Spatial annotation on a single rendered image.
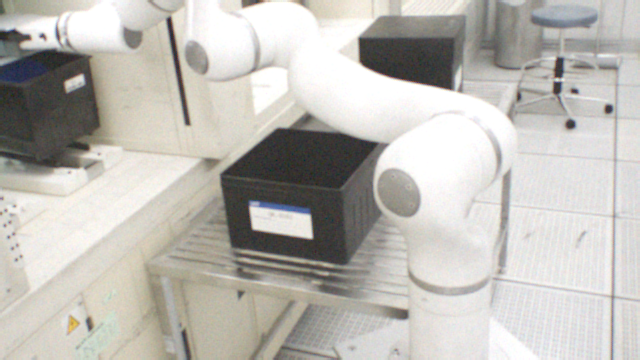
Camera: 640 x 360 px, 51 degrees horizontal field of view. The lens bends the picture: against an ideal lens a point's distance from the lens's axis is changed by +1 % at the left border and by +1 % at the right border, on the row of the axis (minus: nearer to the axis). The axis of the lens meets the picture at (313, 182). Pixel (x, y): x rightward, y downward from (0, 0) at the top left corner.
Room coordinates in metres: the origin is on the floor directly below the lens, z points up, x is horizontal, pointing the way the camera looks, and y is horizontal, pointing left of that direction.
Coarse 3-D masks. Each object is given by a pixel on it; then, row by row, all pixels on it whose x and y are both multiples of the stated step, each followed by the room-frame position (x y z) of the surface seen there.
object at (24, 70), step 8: (16, 64) 1.48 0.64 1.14; (24, 64) 1.50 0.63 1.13; (32, 64) 1.52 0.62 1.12; (40, 64) 1.54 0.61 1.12; (8, 72) 1.46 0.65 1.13; (16, 72) 1.48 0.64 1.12; (24, 72) 1.50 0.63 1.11; (32, 72) 1.52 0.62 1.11; (40, 72) 1.54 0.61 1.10; (8, 80) 1.45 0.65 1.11; (16, 80) 1.47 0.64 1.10; (24, 80) 1.49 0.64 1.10
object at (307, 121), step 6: (306, 114) 1.74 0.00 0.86; (300, 120) 1.70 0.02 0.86; (306, 120) 1.70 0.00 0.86; (312, 120) 1.69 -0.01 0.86; (318, 120) 1.69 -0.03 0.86; (294, 126) 1.66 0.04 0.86; (300, 126) 1.66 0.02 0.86; (306, 126) 1.65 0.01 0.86; (312, 126) 1.64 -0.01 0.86; (318, 126) 1.64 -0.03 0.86; (324, 126) 1.64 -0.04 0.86; (330, 126) 1.63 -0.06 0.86; (342, 132) 1.58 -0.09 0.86; (390, 144) 1.54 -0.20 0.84
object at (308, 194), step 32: (288, 128) 1.46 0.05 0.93; (256, 160) 1.37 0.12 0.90; (288, 160) 1.47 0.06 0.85; (320, 160) 1.43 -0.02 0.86; (352, 160) 1.39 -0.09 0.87; (224, 192) 1.23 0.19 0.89; (256, 192) 1.20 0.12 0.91; (288, 192) 1.16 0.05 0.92; (320, 192) 1.13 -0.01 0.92; (352, 192) 1.16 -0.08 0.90; (256, 224) 1.20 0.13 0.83; (288, 224) 1.17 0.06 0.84; (320, 224) 1.14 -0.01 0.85; (352, 224) 1.16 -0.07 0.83; (320, 256) 1.14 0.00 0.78; (352, 256) 1.15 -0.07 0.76
